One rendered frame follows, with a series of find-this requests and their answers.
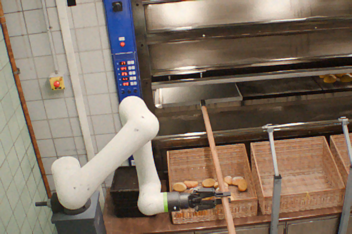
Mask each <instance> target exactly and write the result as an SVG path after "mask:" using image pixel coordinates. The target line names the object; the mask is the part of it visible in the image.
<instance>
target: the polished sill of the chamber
mask: <svg viewBox="0 0 352 234"><path fill-rule="evenodd" d="M346 96H352V87H349V88H339V89H332V90H315V91H304V92H292V93H281V94H269V95H262V96H250V97H243V100H241V101H230V102H218V103H206V109H210V108H222V107H234V106H241V105H253V104H265V103H277V102H289V101H300V100H307V99H308V100H313V99H324V98H335V97H346ZM198 109H201V105H200V104H193V105H181V106H175V107H163V108H162V105H161V104H158V105H155V114H159V113H172V112H184V111H191V110H198Z"/></svg>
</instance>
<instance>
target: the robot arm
mask: <svg viewBox="0 0 352 234"><path fill-rule="evenodd" d="M119 116H120V120H121V122H122V127H123V128H122V129H121V130H120V131H119V132H118V133H117V134H116V135H115V137H114V138H113V139H112V140H111V141H110V143H109V144H108V145H106V146H105V147H104V149H103V150H101V151H100V152H99V153H98V154H97V155H96V156H95V157H94V158H92V159H91V160H90V161H89V162H88V163H87V164H86V165H84V166H83V167H82V168H81V166H80V163H79V161H78V160H77V159H76V158H73V157H64V158H59V159H57V160H56V161H54V162H53V164H52V166H51V169H52V175H53V179H54V184H55V187H56V191H57V192H55V193H52V194H53V195H52V197H51V199H48V200H47V201H45V202H35V206H36V207H37V206H39V207H43V206H47V207H48V208H52V213H58V212H60V211H61V212H62V213H64V214H66V215H77V214H78V215H79V214H81V213H83V212H85V211H86V210H88V208H89V207H90V205H91V198H90V197H91V196H92V195H93V193H94V191H96V190H97V188H98V187H99V186H100V185H101V184H102V182H103V181H104V180H105V179H106V178H107V177H108V176H109V175H110V174H111V173H112V172H113V171H114V170H115V169H116V168H118V167H119V166H120V165H121V164H122V163H124V162H125V161H126V160H127V159H128V158H129V157H130V156H132V155H133V158H134V162H135V166H136V171H137V175H138V179H139V190H140V193H139V199H138V202H137V205H138V209H139V210H140V211H141V213H143V214H144V215H155V214H158V213H165V212H173V211H180V208H181V209H189V208H194V210H195V212H198V211H200V210H208V209H214V208H215V206H216V204H222V201H221V198H216V199H214V200H202V199H205V198H208V197H213V196H215V197H229V196H231V192H230V191H226V192H223V191H215V190H214V188H196V187H193V191H192V192H191V193H180V194H179V193H178V192H168V193H160V191H161V183H160V180H159V178H158V175H157V171H156V167H155V162H153V156H152V149H151V140H152V139H154V137H155V136H156V135H157V134H158V131H159V122H158V120H157V118H156V117H155V116H154V115H153V114H152V113H151V112H150V111H149V110H148V108H147V106H146V104H145V103H144V101H143V100H142V99H140V98H138V97H127V98H126V99H124V100H122V101H121V103H120V105H119ZM196 193H197V194H196Z"/></svg>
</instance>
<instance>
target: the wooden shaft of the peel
mask: <svg viewBox="0 0 352 234"><path fill-rule="evenodd" d="M202 113H203V118H204V121H205V126H206V131H207V136H208V142H209V145H210V150H211V155H212V160H213V164H214V168H215V169H214V170H215V173H216V178H217V183H218V188H219V191H223V192H226V188H225V185H224V181H223V176H222V171H221V167H220V164H219V159H218V155H217V150H216V146H215V141H214V138H213V133H212V129H211V126H210V122H209V119H208V115H207V109H206V106H204V105H203V106H202ZM221 201H222V205H223V210H224V215H225V220H226V223H227V228H228V233H229V234H236V233H235V228H234V224H233V219H232V215H231V212H230V205H229V201H228V197H221Z"/></svg>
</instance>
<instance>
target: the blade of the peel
mask: <svg viewBox="0 0 352 234"><path fill-rule="evenodd" d="M161 96H162V108H163V107H175V106H181V105H193V104H200V100H202V99H204V100H205V103H218V102H230V101H241V100H243V97H242V95H241V92H240V91H239V89H238V87H237V85H236V83H235V82H229V83H217V84H210V85H198V86H186V87H173V88H162V89H161Z"/></svg>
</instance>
